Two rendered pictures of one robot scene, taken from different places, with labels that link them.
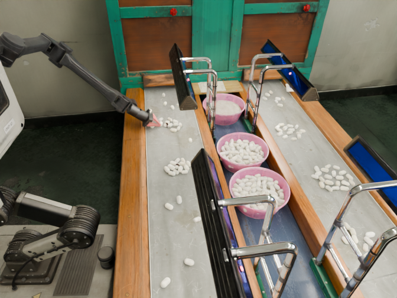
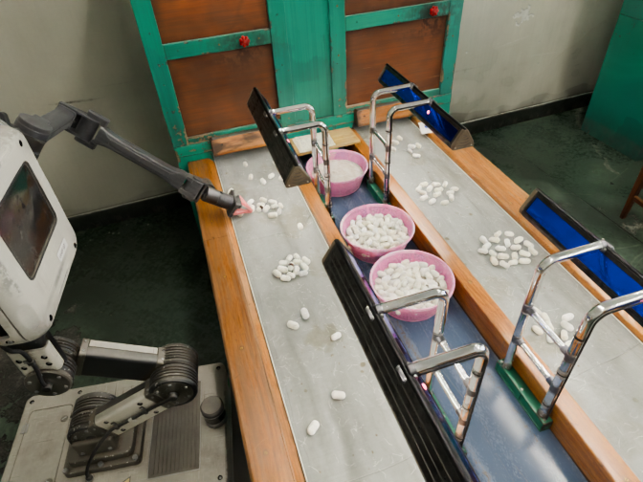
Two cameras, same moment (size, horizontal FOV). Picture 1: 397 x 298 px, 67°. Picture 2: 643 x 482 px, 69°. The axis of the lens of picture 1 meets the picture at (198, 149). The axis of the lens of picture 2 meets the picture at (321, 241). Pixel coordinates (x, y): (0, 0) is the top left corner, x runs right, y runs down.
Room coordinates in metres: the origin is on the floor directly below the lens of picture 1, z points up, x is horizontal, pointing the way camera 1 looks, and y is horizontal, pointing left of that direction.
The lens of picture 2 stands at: (-0.08, 0.11, 1.85)
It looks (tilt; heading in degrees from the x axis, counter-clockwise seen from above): 41 degrees down; 354
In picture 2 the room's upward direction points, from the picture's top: 4 degrees counter-clockwise
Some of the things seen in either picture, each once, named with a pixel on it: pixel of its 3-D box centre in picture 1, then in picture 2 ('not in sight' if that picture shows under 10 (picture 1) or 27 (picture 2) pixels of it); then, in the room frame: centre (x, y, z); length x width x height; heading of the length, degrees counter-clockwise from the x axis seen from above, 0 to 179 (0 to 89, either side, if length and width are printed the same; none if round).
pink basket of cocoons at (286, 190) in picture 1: (257, 194); (410, 288); (0.92, -0.27, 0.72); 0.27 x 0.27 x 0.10
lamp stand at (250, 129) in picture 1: (267, 97); (398, 148); (1.49, -0.38, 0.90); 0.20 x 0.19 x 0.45; 9
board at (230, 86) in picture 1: (217, 87); (321, 142); (1.85, -0.12, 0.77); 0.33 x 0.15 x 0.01; 99
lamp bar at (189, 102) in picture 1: (181, 71); (274, 130); (1.42, 0.09, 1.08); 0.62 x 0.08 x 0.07; 9
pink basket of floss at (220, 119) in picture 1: (223, 110); (337, 174); (1.63, -0.15, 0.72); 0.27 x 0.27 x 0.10
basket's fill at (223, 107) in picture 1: (223, 112); (337, 176); (1.64, -0.15, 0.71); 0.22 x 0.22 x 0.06
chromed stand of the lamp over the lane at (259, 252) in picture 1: (244, 267); (418, 386); (0.47, -0.14, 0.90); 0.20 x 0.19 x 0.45; 9
